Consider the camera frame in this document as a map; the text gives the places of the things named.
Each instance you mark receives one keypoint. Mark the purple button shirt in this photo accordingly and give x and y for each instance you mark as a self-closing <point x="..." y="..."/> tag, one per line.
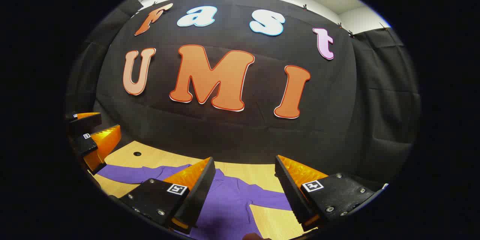
<point x="232" y="202"/>

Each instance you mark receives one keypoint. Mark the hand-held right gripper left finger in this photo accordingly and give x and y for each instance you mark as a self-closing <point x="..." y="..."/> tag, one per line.
<point x="200" y="191"/>

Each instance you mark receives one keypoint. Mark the black backdrop cloth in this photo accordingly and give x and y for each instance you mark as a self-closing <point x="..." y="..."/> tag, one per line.
<point x="225" y="135"/>

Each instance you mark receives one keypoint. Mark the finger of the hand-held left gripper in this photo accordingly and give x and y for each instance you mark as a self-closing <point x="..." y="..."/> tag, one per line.
<point x="84" y="144"/>
<point x="88" y="120"/>

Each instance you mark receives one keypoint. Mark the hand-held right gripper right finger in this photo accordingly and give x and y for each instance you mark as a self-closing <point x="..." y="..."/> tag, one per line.
<point x="290" y="195"/>

